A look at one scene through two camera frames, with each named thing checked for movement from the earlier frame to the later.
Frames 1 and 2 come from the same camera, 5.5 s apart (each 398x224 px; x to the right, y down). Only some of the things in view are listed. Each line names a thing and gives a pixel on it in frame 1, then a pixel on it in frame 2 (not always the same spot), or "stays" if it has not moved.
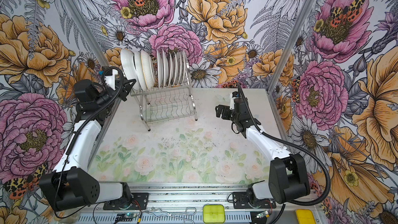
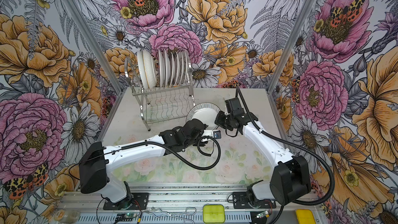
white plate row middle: x=173 y=69 stays
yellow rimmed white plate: x=148 y=69 stays
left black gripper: x=129 y=84 → x=202 y=143
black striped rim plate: x=129 y=65 → x=206 y=112
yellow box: x=305 y=216 stays
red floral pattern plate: x=160 y=67 stays
